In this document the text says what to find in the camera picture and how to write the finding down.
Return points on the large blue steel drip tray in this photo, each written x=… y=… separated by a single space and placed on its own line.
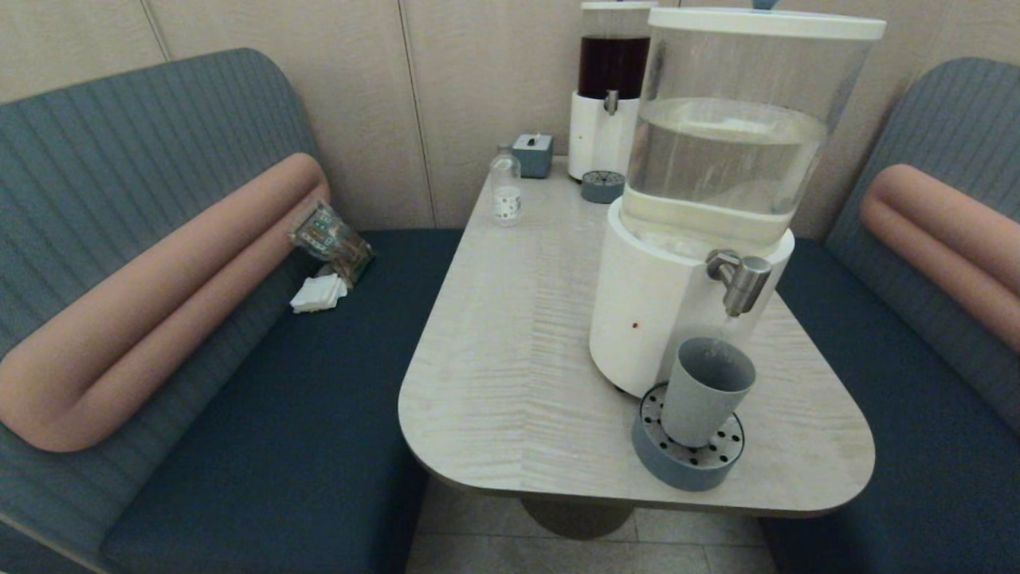
x=677 y=469

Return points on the dark drink dispenser white base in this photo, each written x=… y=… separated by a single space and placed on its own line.
x=598 y=135

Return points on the white folded napkins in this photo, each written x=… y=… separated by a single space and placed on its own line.
x=319 y=293

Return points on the steel water dispenser tap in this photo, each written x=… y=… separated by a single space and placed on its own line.
x=743 y=279

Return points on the grey plastic cup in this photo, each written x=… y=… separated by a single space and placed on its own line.
x=701 y=399

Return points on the clear plastic bottle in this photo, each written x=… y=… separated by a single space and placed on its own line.
x=505 y=194

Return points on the steel dark drink dispenser tap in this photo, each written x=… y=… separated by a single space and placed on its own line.
x=611 y=101

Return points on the bronze table pedestal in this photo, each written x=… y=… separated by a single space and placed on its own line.
x=578 y=518

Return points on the blue-grey tissue box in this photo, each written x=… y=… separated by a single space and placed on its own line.
x=532 y=155

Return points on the clear water dispenser white base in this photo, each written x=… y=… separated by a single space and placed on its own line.
x=661 y=303

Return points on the blue ribbed booth sofa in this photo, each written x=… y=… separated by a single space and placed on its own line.
x=916 y=446
x=279 y=414

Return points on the clear green snack packet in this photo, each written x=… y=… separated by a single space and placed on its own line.
x=331 y=237

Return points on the small blue steel drip tray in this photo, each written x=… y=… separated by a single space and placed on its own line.
x=602 y=188

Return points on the pink bolster cushion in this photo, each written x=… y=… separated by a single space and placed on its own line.
x=159 y=303
x=956 y=239

